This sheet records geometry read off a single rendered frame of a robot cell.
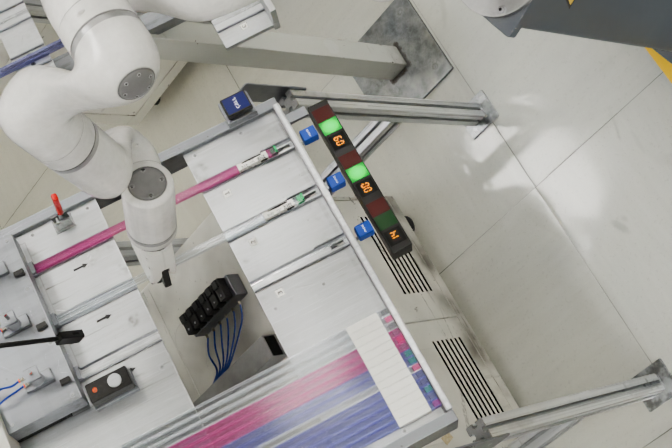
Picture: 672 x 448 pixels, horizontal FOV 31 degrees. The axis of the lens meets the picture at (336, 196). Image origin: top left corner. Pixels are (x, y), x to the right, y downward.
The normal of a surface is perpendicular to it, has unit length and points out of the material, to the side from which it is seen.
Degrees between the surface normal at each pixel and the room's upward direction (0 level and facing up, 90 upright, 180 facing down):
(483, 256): 0
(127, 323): 44
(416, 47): 0
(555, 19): 90
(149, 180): 54
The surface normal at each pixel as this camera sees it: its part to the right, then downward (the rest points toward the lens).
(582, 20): 0.58, 0.63
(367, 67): 0.46, 0.80
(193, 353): -0.67, 0.01
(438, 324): 0.58, -0.61
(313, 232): -0.07, -0.41
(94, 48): -0.47, -0.15
